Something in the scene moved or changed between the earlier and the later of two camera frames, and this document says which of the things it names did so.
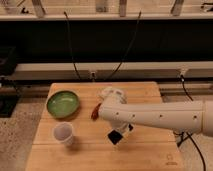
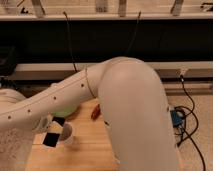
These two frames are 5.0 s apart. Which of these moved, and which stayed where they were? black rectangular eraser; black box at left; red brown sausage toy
Moved: black rectangular eraser
Stayed: black box at left; red brown sausage toy
